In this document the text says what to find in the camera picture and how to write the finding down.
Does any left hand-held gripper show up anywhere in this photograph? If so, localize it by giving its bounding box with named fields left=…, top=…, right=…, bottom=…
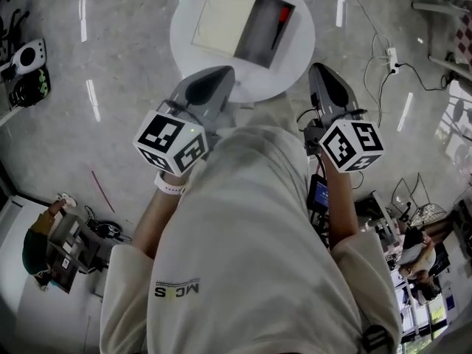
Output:
left=132, top=65, right=237, bottom=178

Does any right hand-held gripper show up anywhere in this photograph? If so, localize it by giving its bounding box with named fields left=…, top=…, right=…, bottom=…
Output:
left=308, top=62, right=386, bottom=175

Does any cardboard box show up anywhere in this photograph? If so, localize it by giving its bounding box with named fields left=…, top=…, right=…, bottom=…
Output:
left=190, top=0, right=297, bottom=70

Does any red black screwdriver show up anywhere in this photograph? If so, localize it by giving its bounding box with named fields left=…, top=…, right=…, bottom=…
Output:
left=270, top=6, right=291, bottom=50

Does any person's left forearm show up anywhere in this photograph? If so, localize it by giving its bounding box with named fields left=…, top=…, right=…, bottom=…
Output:
left=131, top=170, right=192, bottom=262

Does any person's right forearm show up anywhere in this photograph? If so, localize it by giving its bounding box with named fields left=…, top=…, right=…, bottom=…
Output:
left=323, top=156, right=361, bottom=253

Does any white wristband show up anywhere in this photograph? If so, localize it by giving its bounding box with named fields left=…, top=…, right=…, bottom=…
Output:
left=153, top=170, right=187, bottom=197

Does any black screen device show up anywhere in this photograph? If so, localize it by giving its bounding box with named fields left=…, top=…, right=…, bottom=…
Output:
left=307, top=173, right=331, bottom=211

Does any thin red stick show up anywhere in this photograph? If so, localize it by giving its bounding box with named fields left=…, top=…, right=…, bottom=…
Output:
left=91, top=170, right=117, bottom=214

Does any round white table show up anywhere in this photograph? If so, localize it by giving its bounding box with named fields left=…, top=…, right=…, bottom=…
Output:
left=169, top=0, right=316, bottom=103

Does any white power strip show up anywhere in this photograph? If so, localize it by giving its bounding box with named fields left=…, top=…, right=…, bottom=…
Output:
left=385, top=46, right=401, bottom=75

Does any person's white shirt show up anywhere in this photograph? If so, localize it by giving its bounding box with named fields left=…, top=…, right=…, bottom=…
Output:
left=98, top=125, right=403, bottom=354

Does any black green helmet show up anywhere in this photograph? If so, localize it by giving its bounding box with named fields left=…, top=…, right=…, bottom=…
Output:
left=7, top=68, right=52, bottom=108

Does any white round device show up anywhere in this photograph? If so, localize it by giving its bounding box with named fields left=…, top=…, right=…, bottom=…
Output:
left=1, top=38, right=49, bottom=80

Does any black office chair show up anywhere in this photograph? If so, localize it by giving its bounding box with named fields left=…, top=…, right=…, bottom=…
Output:
left=0, top=8, right=31, bottom=55

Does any black camera box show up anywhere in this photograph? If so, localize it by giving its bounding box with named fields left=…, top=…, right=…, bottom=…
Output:
left=302, top=125, right=326, bottom=157

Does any white cable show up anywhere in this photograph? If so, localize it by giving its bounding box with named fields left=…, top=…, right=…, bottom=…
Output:
left=341, top=0, right=394, bottom=125

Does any wire frame chair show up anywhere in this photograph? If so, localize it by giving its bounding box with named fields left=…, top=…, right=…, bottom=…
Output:
left=390, top=173, right=450, bottom=229

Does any black cable bundle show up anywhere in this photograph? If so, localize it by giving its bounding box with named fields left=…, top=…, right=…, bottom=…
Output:
left=83, top=205, right=133, bottom=242

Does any white frame furniture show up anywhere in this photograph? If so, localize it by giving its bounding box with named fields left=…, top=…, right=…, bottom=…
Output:
left=412, top=0, right=472, bottom=77

